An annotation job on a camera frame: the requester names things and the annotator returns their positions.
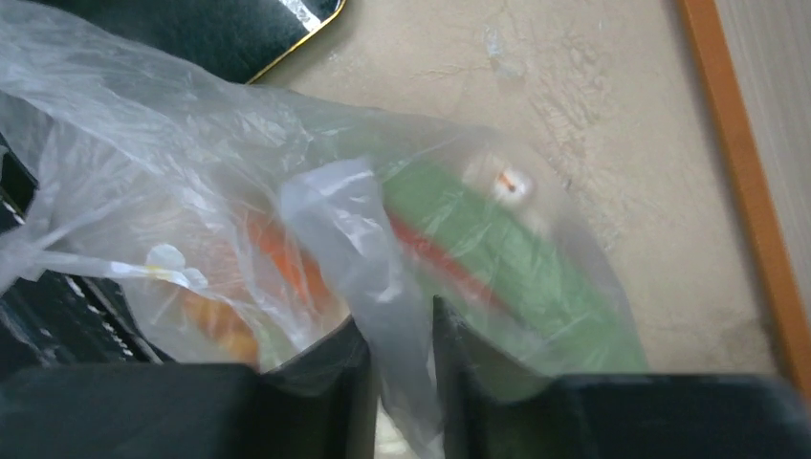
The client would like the brown bread piece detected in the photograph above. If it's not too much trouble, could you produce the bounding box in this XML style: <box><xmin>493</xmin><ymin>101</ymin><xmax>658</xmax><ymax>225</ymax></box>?
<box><xmin>182</xmin><ymin>291</ymin><xmax>259</xmax><ymax>369</ymax></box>

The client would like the clear plastic grocery bag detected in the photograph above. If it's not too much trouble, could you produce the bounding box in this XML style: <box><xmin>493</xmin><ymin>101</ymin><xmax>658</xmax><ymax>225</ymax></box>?
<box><xmin>1</xmin><ymin>1</ymin><xmax>633</xmax><ymax>458</ymax></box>

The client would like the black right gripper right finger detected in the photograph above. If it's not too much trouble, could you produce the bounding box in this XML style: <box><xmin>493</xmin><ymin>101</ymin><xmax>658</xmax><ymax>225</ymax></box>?
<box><xmin>432</xmin><ymin>297</ymin><xmax>810</xmax><ymax>458</ymax></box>

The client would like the orange wooden rack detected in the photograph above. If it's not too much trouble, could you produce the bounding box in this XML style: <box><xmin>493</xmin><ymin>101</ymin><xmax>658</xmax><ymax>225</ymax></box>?
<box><xmin>675</xmin><ymin>0</ymin><xmax>810</xmax><ymax>402</ymax></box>

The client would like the green vegetable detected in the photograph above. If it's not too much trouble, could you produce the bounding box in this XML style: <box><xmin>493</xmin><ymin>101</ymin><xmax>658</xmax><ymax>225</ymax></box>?
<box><xmin>382</xmin><ymin>161</ymin><xmax>647</xmax><ymax>378</ymax></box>

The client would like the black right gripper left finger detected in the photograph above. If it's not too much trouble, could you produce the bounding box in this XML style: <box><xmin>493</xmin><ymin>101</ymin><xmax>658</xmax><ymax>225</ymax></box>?
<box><xmin>1</xmin><ymin>322</ymin><xmax>376</xmax><ymax>458</ymax></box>

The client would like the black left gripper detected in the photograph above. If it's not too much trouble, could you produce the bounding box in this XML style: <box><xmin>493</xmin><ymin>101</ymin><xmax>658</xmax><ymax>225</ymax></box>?
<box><xmin>1</xmin><ymin>133</ymin><xmax>171</xmax><ymax>378</ymax></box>

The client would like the black tray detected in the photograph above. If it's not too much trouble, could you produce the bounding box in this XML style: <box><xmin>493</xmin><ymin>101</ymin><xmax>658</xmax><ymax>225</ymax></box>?
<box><xmin>44</xmin><ymin>0</ymin><xmax>345</xmax><ymax>83</ymax></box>

